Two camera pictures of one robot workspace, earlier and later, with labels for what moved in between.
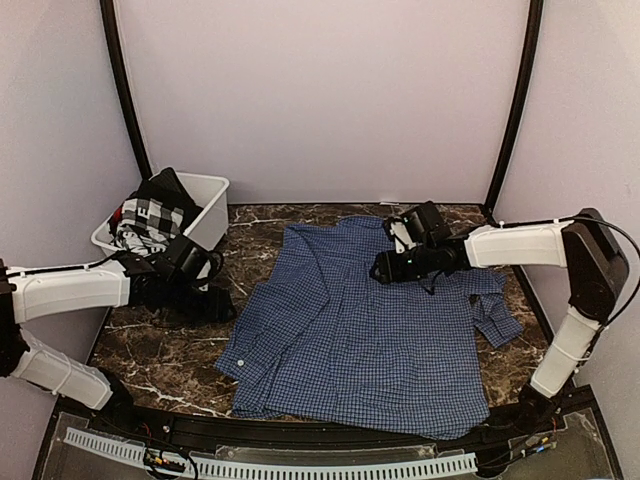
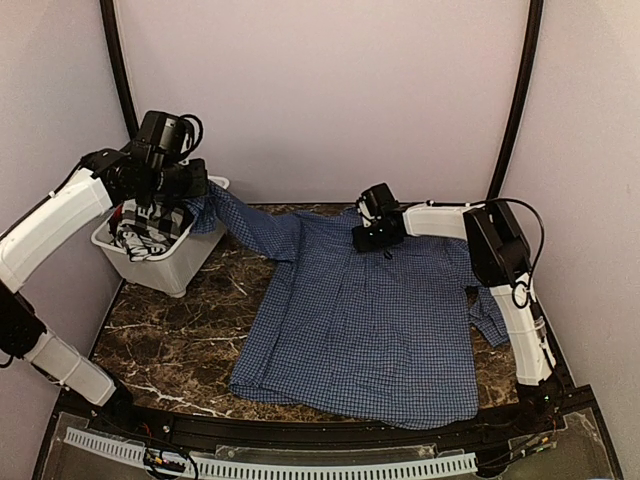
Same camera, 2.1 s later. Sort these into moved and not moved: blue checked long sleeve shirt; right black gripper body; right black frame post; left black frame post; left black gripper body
Moved: right black gripper body; left black gripper body; blue checked long sleeve shirt
Not moved: right black frame post; left black frame post
